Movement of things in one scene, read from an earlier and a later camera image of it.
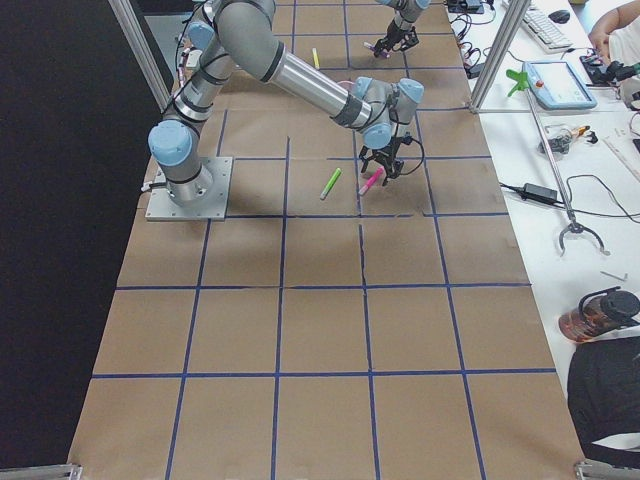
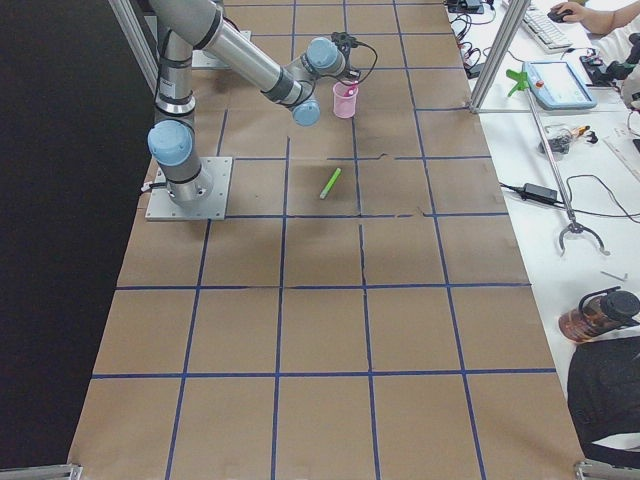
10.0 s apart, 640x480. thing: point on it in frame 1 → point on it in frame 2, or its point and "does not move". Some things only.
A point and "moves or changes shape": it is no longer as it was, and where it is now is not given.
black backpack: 603,392 does not move
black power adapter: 540,193 does not move
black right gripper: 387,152 → 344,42
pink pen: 371,180 moves or changes shape
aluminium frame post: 515,15 does not move
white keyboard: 551,39 does not move
